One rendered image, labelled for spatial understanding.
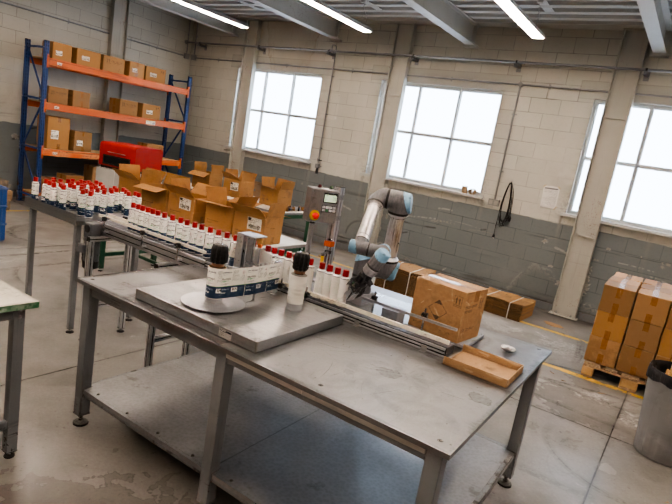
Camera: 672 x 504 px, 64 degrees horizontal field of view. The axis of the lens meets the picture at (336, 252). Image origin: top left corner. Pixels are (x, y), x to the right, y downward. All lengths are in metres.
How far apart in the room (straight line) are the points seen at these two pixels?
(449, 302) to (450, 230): 5.59
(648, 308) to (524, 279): 2.81
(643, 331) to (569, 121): 3.37
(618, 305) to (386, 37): 5.61
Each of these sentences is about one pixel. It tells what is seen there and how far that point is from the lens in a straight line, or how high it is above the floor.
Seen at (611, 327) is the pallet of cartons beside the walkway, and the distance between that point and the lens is 5.65.
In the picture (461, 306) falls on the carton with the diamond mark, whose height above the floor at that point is 1.04.
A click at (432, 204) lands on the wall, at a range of 8.49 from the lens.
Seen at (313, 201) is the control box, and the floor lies 1.40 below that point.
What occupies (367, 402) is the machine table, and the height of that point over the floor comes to 0.83.
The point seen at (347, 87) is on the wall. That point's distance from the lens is 9.45.
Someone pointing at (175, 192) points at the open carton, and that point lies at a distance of 5.37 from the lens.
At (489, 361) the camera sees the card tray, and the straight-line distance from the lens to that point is 2.77.
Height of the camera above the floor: 1.72
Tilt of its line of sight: 11 degrees down
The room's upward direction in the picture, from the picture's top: 10 degrees clockwise
